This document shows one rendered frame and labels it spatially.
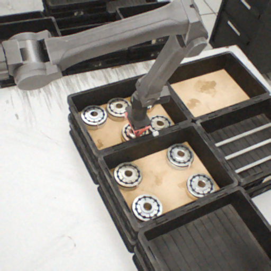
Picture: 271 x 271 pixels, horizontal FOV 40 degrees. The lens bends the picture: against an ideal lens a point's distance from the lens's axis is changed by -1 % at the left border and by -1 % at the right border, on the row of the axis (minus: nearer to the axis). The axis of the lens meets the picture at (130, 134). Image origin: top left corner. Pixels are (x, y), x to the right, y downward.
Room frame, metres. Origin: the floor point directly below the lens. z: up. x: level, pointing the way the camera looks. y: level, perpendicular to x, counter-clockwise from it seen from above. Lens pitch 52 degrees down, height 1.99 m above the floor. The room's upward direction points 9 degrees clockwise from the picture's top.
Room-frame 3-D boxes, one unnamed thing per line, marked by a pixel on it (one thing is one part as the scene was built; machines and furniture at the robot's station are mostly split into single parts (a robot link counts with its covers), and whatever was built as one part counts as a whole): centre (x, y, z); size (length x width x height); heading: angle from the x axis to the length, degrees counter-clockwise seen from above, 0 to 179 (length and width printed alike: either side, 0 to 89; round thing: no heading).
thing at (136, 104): (0.91, -0.02, 1.04); 0.07 x 0.06 x 0.07; 119
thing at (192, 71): (1.19, -0.31, 0.87); 0.40 x 0.30 x 0.11; 124
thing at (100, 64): (1.90, 0.34, 0.31); 0.40 x 0.30 x 0.34; 118
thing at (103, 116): (0.97, 0.16, 0.86); 0.10 x 0.10 x 0.01
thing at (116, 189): (0.72, -0.14, 0.92); 0.40 x 0.30 x 0.02; 124
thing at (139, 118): (0.91, -0.02, 0.98); 0.10 x 0.07 x 0.07; 30
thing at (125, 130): (0.91, -0.02, 0.86); 0.10 x 0.10 x 0.01
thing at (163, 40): (2.09, -0.01, 0.37); 0.40 x 0.30 x 0.45; 118
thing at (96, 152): (0.97, 0.02, 0.92); 0.40 x 0.30 x 0.02; 124
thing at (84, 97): (0.97, 0.02, 0.87); 0.40 x 0.30 x 0.11; 124
